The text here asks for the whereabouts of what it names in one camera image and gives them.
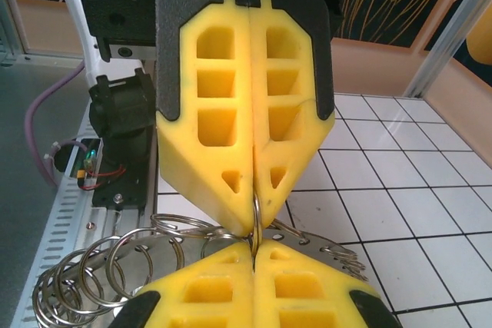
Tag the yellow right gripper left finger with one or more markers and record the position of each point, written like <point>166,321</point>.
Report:
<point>215,278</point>

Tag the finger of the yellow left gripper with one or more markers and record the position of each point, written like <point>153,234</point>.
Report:
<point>284,86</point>
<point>184,159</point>

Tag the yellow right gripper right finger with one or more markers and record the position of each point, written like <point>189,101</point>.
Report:
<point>300,278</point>

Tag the metal strip with key rings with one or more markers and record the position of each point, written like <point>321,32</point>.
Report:
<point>286,236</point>

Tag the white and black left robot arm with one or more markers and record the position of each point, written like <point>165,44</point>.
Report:
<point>119,113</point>

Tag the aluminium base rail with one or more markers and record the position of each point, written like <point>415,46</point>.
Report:
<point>115,222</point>

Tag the aluminium corner post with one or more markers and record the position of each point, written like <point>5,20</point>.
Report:
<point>434,63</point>

